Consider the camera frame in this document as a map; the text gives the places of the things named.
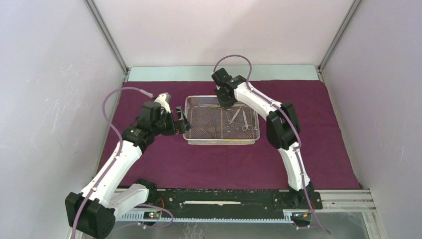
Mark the steel forceps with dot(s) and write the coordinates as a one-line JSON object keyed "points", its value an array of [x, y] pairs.
{"points": [[234, 117], [246, 126]]}

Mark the steel instrument tray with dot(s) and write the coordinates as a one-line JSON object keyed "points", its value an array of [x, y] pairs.
{"points": [[199, 117]]}

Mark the steel surgical scissors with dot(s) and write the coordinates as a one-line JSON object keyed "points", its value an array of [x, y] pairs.
{"points": [[228, 121]]}

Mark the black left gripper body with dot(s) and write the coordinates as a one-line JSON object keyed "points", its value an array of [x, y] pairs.
{"points": [[166, 126]]}

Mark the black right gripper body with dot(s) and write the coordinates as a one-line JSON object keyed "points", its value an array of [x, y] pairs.
{"points": [[225, 101]]}

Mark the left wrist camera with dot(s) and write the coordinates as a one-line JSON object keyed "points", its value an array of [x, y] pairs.
{"points": [[152, 111]]}

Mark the steel tweezers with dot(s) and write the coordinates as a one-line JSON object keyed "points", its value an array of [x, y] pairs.
{"points": [[207, 126]]}

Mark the grey cable duct strip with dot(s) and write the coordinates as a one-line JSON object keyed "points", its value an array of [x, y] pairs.
{"points": [[139, 216]]}

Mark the steel forceps left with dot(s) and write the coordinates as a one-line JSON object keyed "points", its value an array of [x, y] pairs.
{"points": [[234, 117]]}

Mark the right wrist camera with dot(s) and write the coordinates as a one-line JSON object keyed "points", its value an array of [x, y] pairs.
{"points": [[221, 76]]}

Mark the aluminium frame rail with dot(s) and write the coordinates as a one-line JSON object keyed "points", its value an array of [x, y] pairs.
{"points": [[321, 200]]}

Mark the corner aluminium post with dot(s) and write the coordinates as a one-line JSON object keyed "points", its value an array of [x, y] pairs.
{"points": [[101, 23], [353, 9]]}

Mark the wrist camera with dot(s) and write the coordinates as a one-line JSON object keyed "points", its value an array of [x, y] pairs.
{"points": [[221, 76], [152, 111]]}

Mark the steel forceps right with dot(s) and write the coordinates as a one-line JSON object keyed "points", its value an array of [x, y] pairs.
{"points": [[246, 126]]}

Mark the right corner aluminium post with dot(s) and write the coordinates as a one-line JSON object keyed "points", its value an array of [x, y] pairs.
{"points": [[353, 9]]}

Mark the left corner aluminium post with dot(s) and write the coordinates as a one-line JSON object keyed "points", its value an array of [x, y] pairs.
{"points": [[101, 23]]}

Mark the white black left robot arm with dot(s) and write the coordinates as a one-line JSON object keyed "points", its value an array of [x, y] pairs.
{"points": [[96, 208]]}

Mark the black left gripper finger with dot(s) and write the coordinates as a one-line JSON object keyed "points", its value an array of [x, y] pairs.
{"points": [[183, 127], [181, 115]]}

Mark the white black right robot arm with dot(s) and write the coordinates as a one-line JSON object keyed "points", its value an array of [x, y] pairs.
{"points": [[282, 126]]}

